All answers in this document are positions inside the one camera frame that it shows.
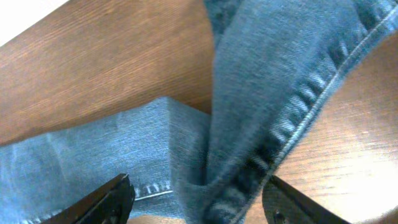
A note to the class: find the blue denim jeans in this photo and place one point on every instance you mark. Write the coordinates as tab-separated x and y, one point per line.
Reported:
276	63

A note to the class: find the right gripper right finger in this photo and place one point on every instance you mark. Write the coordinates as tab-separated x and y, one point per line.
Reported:
284	204

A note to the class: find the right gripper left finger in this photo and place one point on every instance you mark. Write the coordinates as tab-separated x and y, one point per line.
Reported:
111	204

